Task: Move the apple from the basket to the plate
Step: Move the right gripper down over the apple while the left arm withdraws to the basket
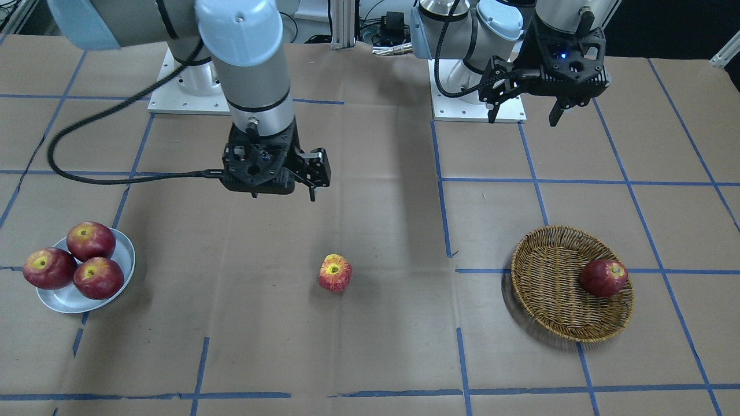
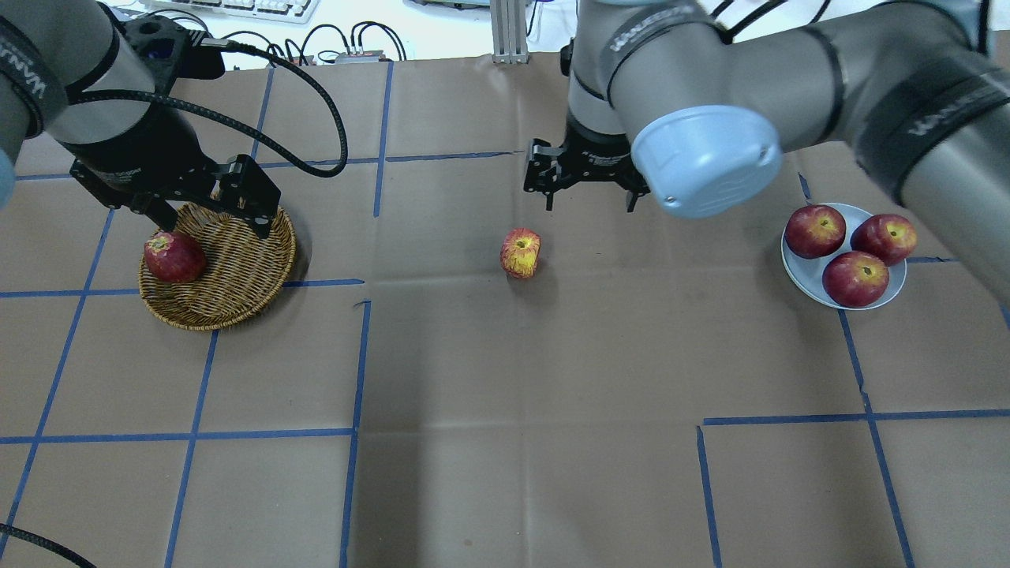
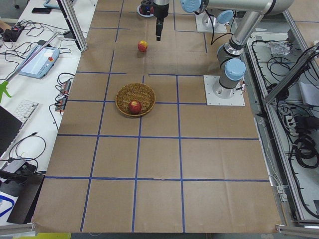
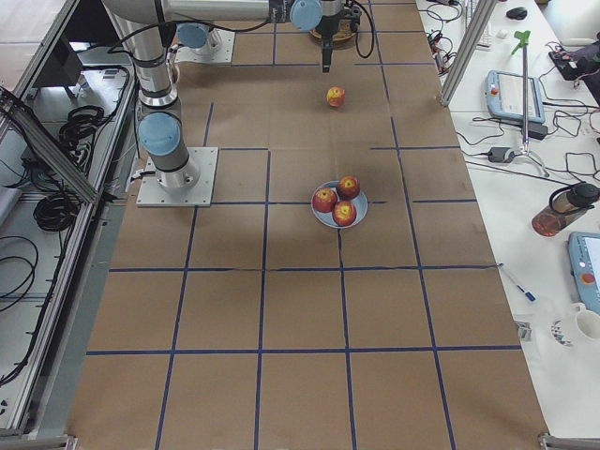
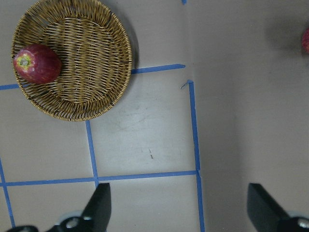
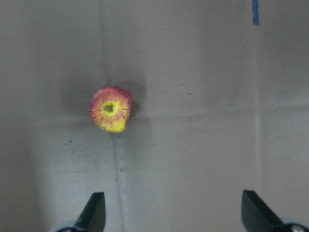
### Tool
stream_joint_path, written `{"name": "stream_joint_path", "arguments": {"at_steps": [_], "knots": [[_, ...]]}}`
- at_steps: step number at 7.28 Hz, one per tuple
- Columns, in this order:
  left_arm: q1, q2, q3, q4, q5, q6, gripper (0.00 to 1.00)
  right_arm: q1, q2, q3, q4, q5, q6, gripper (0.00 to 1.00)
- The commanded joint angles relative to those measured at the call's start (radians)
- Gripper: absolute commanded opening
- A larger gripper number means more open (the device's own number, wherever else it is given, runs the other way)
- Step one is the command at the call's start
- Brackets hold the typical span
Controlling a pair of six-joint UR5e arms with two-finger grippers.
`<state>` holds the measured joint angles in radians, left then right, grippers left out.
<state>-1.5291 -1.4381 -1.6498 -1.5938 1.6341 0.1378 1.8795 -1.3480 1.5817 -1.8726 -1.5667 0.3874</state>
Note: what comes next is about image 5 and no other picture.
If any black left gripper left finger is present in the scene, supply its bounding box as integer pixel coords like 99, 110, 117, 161
7, 183, 112, 232

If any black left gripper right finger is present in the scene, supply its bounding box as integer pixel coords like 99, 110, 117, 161
247, 183, 309, 232

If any red yellow apple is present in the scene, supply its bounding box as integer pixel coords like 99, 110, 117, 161
301, 28, 309, 53

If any dark red apple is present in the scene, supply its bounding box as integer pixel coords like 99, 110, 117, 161
13, 43, 62, 84

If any round wicker basket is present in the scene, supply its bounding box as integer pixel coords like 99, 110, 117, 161
11, 0, 132, 122

